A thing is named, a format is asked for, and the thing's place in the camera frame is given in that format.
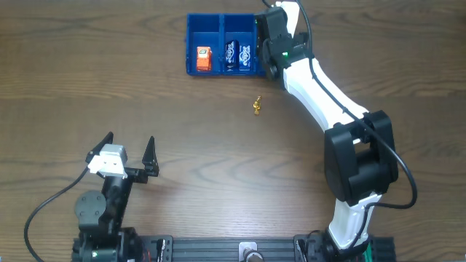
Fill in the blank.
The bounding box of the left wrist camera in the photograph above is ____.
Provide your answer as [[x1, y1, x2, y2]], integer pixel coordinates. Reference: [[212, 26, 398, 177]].
[[87, 143, 129, 180]]

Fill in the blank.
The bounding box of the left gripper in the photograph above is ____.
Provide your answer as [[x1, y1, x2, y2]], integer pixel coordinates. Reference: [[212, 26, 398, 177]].
[[85, 131, 160, 185]]

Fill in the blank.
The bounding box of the mounting rail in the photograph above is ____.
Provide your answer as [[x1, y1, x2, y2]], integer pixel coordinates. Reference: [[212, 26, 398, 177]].
[[71, 235, 396, 262]]

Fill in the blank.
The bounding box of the blue candy pack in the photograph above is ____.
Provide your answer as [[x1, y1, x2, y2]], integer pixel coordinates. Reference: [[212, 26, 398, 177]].
[[224, 39, 240, 68], [238, 44, 253, 71]]

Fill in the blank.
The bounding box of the blue tray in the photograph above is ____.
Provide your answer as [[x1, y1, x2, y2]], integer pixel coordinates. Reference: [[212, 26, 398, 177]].
[[186, 12, 267, 77]]

